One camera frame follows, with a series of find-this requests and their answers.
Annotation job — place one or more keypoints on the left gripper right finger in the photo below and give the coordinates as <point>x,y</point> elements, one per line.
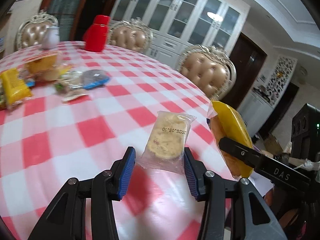
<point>251,216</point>

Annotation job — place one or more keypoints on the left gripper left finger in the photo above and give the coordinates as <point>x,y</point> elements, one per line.
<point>64,217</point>

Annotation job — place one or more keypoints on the large yellow bread package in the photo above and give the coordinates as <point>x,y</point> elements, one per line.
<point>224,121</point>

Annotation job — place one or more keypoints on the round biscuit clear wrapper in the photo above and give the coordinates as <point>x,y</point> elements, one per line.
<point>165,147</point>

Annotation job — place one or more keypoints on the white nut snack bag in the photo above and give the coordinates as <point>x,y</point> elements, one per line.
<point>70,86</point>

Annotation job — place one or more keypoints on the pink checkered tablecloth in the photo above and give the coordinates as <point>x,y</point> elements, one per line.
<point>44,142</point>

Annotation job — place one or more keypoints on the dark wooden door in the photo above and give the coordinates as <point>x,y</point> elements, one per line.
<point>248,59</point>

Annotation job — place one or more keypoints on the tufted chair right side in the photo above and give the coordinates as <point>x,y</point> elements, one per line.
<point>209,69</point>

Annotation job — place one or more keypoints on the blue clear snack bag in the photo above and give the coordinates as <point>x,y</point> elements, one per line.
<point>94,78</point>

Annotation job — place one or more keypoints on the clear bag yellow cakes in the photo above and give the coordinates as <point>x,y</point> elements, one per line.
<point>47,66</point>

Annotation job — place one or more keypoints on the white teapot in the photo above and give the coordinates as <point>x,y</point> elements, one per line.
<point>51,38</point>

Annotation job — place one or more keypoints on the white glass door cabinet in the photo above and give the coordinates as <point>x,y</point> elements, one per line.
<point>178,24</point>

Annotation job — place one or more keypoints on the red thermos jug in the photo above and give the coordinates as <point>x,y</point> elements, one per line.
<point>96,35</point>

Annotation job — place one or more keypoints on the tufted chair behind teapot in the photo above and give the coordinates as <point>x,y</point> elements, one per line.
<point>33,29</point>

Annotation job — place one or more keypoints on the tufted chair behind thermos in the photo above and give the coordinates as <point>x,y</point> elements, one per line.
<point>133,35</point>

